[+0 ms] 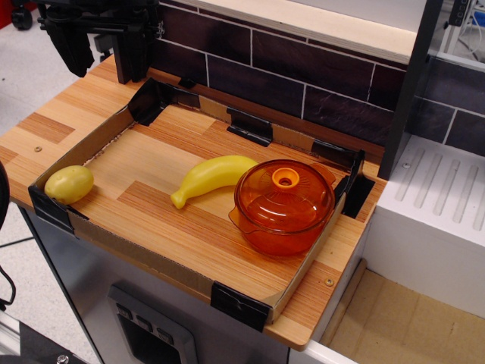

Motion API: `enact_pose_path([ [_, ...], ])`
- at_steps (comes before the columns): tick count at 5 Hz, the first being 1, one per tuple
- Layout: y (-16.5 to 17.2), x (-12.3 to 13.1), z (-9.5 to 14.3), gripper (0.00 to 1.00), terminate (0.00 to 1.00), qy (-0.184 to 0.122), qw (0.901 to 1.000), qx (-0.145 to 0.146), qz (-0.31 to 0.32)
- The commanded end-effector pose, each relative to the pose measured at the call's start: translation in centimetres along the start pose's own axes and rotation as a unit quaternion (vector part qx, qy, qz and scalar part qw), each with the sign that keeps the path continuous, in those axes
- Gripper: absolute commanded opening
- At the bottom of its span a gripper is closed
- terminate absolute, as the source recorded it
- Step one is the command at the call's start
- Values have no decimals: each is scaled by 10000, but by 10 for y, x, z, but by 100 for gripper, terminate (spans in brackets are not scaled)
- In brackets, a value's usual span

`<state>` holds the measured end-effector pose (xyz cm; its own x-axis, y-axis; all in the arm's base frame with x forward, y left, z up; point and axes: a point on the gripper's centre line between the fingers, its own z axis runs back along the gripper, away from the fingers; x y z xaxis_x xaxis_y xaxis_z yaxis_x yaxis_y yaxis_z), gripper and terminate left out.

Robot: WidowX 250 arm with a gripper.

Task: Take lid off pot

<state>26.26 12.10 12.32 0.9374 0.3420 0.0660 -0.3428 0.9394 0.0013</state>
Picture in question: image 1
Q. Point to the yellow toy potato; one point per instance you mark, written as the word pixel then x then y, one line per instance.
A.
pixel 70 184

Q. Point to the black corner post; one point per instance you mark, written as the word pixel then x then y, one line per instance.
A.
pixel 122 59

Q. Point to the black caster wheel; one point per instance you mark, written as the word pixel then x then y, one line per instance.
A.
pixel 21 18

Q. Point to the yellow plastic banana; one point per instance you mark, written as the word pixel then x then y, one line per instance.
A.
pixel 212 174

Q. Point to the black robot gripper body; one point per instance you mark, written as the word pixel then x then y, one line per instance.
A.
pixel 69 19

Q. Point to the orange transparent plastic pot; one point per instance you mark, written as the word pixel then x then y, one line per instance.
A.
pixel 282 231

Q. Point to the cardboard fence with black tape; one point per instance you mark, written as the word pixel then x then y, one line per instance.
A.
pixel 139 156

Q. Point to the orange transparent pot lid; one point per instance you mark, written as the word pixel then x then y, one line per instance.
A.
pixel 284 197

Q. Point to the white toy sink drainboard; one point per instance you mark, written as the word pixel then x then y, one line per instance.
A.
pixel 427 230

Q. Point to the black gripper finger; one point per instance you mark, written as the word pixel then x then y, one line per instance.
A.
pixel 138 41
pixel 73 47

